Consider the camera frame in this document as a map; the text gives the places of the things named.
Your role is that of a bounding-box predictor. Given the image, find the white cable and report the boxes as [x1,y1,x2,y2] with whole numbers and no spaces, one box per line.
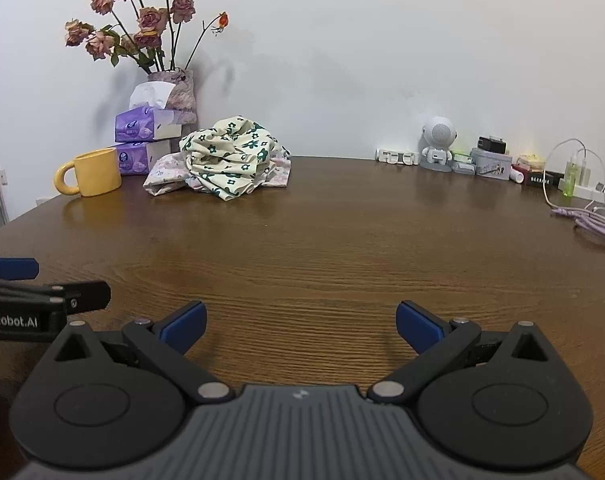
[543,139,605,208]

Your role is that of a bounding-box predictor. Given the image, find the green spray bottle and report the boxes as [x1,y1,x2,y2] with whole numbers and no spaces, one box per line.
[563,152,591,196]

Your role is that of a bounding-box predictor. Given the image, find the white robot-shaped speaker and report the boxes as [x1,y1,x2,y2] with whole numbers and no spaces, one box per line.
[419,116,457,172]

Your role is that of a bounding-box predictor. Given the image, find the black charger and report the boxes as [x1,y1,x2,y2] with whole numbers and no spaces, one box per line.
[477,135,507,155]

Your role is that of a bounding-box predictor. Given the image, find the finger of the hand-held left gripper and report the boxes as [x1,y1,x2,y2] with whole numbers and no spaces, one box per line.
[0,257,40,281]
[0,281,112,313]

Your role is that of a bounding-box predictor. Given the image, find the cream green-flowered garment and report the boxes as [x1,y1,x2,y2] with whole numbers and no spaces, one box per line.
[179,115,290,202]

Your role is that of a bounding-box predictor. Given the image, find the red black box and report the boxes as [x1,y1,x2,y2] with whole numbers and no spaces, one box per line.
[513,162,553,187]

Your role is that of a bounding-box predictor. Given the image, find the dried rose bouquet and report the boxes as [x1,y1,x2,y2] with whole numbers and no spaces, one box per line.
[65,0,230,73]

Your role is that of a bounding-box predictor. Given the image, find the pink floral garment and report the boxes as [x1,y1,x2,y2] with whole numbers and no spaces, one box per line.
[143,152,292,197]

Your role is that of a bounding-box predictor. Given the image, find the sealed purple tissue pack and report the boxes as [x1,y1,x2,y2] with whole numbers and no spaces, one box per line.
[113,139,173,177]

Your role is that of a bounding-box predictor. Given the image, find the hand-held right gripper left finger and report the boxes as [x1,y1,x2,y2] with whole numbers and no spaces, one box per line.
[51,300,234,407]

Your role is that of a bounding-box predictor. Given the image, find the purple cable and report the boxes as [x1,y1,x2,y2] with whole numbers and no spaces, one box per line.
[551,205,605,248]

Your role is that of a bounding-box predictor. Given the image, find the yellow mug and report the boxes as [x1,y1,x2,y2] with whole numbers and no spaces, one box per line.
[54,147,122,197]

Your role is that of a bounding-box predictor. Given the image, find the white power strip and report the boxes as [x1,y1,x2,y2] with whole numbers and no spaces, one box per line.
[557,180,605,206]

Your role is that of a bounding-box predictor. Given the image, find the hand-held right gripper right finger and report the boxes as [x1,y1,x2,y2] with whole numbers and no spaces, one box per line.
[369,300,554,407]

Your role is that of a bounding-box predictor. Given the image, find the open purple tissue pack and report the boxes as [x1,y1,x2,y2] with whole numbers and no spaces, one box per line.
[115,82,182,143]

